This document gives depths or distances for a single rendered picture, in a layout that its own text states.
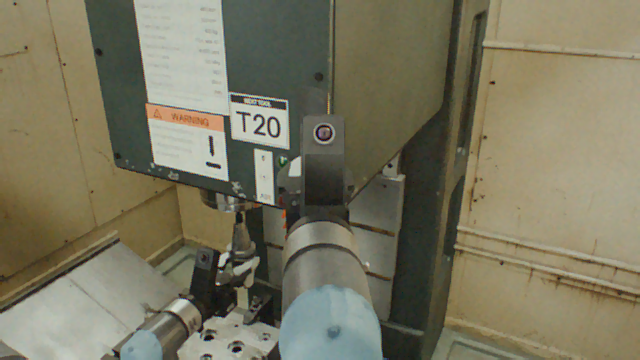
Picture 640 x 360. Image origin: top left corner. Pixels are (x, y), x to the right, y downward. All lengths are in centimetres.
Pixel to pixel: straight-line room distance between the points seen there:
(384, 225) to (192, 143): 78
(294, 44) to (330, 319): 39
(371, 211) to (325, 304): 108
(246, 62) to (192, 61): 10
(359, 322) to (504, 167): 139
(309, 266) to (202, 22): 43
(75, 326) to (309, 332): 170
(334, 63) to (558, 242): 131
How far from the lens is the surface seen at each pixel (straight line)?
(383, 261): 151
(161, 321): 98
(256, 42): 68
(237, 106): 72
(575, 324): 199
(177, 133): 81
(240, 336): 147
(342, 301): 37
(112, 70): 88
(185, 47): 75
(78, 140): 204
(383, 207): 141
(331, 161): 50
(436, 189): 139
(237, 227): 109
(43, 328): 201
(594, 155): 168
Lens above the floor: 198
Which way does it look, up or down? 25 degrees down
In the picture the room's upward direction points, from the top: straight up
